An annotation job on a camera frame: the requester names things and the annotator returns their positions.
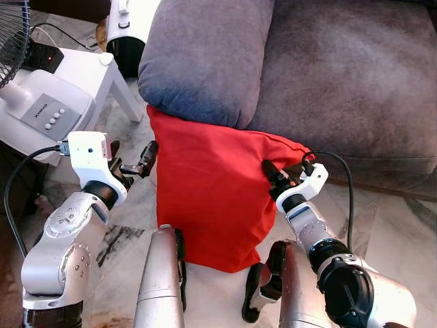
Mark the silver left robot leg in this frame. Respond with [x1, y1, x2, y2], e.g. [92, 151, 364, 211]
[133, 224, 186, 328]

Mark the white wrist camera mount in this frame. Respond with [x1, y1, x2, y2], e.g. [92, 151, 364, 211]
[67, 131, 128, 206]
[277, 163, 329, 203]

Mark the silver right robot leg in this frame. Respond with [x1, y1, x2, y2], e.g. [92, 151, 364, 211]
[242, 239, 322, 328]

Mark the dark grey fabric sofa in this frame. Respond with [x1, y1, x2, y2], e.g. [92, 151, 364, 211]
[137, 0, 437, 200]

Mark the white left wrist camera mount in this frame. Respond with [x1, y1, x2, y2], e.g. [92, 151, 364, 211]
[67, 131, 128, 206]

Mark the white and black appliance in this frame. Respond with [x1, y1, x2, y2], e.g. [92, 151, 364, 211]
[106, 0, 163, 78]

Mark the round wooden object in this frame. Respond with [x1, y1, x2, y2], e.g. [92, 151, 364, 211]
[94, 17, 110, 52]

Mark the white side table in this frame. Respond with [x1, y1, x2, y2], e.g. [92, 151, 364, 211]
[41, 46, 147, 134]

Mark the black power strip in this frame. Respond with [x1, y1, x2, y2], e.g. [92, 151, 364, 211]
[24, 41, 66, 74]

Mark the black power cable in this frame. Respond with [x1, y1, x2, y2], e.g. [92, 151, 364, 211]
[41, 20, 98, 53]

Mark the silver robot leg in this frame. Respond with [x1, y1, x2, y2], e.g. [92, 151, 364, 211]
[242, 239, 322, 328]
[133, 224, 186, 328]

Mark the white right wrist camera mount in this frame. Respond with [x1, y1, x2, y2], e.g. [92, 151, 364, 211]
[277, 163, 329, 203]

